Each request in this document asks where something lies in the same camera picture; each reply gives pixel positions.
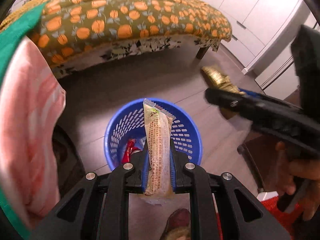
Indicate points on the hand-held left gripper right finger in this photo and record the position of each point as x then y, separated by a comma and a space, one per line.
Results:
173, 177

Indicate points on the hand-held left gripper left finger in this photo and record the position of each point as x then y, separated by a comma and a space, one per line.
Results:
145, 180

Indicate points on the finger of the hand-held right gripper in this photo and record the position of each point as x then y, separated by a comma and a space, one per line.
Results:
252, 94
225, 98

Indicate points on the gold wrapper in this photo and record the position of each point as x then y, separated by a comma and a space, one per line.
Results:
217, 77

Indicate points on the red wrapper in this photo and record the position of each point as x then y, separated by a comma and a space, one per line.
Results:
128, 151

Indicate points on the beige snack packet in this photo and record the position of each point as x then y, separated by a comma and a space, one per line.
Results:
157, 142

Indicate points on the blue plastic basket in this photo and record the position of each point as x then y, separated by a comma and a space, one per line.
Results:
120, 130

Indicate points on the person's right hand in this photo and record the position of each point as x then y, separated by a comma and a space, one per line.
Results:
285, 175

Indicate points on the dark brown furniture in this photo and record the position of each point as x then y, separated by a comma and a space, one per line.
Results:
260, 155

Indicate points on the dark red furry slipper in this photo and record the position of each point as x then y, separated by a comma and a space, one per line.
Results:
177, 222

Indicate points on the dark wooden bed leg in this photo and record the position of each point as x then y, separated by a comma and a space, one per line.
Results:
202, 52

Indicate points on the white wardrobe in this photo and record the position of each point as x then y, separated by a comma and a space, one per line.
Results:
262, 17

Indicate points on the black table base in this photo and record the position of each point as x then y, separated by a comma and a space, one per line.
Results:
67, 160

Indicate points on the black white floral bed sheet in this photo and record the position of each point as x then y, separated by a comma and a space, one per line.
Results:
125, 50

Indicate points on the bed with orange floral quilt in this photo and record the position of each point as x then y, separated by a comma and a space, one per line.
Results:
125, 17

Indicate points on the pink striped blanket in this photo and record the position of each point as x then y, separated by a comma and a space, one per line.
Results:
27, 117

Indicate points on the yellow blanket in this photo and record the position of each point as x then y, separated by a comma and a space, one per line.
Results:
25, 7

